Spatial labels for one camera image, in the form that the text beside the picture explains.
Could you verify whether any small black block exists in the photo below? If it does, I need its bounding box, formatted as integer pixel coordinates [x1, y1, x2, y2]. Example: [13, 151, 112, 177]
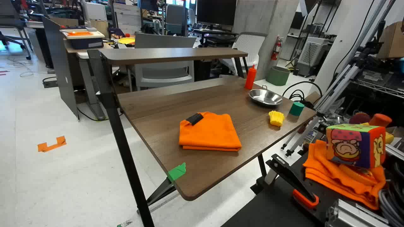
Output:
[186, 112, 204, 126]

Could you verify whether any green cylinder block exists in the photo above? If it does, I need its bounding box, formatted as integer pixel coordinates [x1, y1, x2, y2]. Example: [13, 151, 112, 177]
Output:
[288, 100, 305, 117]

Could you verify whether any yellow soft toy block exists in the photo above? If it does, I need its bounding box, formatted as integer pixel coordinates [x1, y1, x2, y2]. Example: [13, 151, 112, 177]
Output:
[268, 109, 287, 128]

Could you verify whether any black monitor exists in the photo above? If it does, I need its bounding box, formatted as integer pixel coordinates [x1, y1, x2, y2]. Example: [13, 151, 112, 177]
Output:
[196, 0, 237, 26]

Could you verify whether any colourful plush cube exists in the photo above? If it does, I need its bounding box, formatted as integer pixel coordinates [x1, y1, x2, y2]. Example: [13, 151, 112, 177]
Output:
[326, 122, 388, 168]

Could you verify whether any silver metal pan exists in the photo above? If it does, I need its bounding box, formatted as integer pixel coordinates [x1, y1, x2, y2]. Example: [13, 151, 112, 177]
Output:
[247, 86, 284, 107]

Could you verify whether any orange floor bracket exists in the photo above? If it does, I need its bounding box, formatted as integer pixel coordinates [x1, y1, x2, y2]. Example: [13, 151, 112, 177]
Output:
[37, 134, 68, 153]

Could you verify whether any wooden raised shelf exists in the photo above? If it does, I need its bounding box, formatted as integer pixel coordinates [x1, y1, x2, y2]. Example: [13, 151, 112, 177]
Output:
[98, 46, 249, 65]

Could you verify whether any black clamp orange handle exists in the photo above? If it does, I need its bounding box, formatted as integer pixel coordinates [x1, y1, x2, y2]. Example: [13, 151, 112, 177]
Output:
[265, 152, 321, 210]

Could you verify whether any orange-red squeeze bottle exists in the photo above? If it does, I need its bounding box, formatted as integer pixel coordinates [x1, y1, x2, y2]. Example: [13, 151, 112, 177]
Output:
[244, 64, 258, 92]

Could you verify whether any black cable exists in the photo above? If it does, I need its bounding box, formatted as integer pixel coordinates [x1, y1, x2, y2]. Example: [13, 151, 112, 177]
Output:
[281, 79, 323, 99]

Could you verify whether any cardboard box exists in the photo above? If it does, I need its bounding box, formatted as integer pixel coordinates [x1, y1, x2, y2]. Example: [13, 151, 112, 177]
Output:
[376, 20, 404, 59]

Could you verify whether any green bin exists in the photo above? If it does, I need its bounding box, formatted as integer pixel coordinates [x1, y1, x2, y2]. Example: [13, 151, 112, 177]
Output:
[265, 65, 290, 86]

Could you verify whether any orange cloth pile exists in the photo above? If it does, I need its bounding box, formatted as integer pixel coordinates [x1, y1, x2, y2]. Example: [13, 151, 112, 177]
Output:
[302, 138, 388, 210]

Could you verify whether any grey chair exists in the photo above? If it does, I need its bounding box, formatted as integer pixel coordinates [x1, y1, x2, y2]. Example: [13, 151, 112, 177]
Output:
[133, 31, 197, 90]

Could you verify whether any aluminium extrusion frame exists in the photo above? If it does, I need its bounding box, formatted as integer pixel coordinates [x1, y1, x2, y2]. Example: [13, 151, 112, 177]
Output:
[314, 0, 398, 115]

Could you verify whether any green tape strip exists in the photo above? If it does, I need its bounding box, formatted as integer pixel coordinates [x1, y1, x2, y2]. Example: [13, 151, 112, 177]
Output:
[167, 161, 187, 182]

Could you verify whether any red fire extinguisher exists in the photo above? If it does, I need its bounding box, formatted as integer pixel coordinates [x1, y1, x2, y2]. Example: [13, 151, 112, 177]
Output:
[270, 36, 283, 61]

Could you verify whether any grey partition panel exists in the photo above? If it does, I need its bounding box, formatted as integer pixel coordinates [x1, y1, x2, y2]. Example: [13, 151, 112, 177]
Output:
[42, 16, 81, 121]

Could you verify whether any box with orange lid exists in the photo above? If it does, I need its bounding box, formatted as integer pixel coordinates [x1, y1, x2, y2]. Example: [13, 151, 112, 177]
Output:
[61, 27, 106, 50]

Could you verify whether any black table frame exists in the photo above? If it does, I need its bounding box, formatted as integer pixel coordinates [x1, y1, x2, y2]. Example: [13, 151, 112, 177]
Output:
[87, 49, 270, 227]

